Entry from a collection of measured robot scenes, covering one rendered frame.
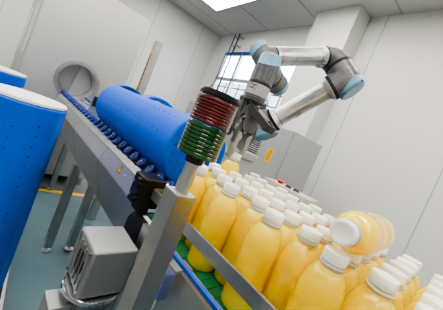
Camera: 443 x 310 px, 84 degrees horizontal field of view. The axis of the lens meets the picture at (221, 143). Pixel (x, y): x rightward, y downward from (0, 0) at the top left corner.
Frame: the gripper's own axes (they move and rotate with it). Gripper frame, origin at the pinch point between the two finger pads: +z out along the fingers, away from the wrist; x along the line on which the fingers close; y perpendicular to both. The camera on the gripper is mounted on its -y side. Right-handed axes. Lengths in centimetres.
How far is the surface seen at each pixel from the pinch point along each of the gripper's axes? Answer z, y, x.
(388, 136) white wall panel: -71, 29, -264
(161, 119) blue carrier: -0.9, 28.3, 14.3
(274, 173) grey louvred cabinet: 13, 72, -141
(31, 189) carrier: 47, 63, 39
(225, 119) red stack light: -7.7, -29.2, 38.1
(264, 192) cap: 5.1, -19.1, 5.4
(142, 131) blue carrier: 6.6, 35.9, 15.8
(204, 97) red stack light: -9.3, -26.7, 40.9
